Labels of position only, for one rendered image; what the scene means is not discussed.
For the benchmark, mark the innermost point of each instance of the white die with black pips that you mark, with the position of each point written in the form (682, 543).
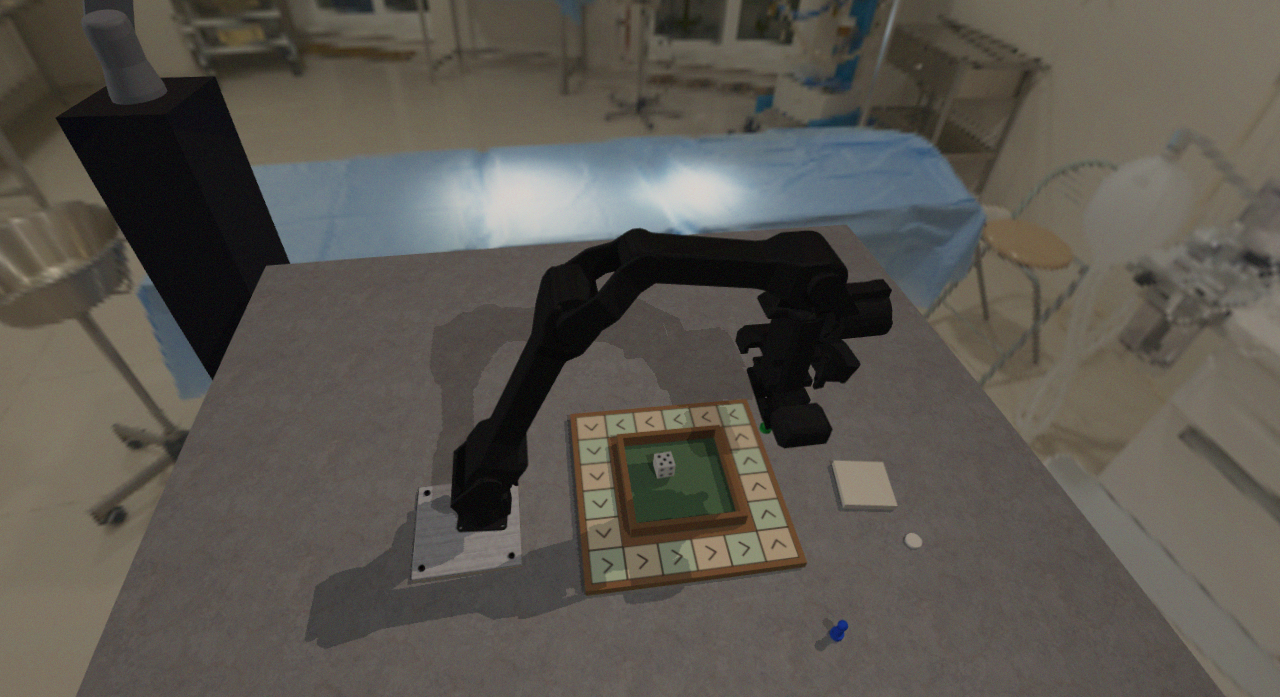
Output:
(664, 464)

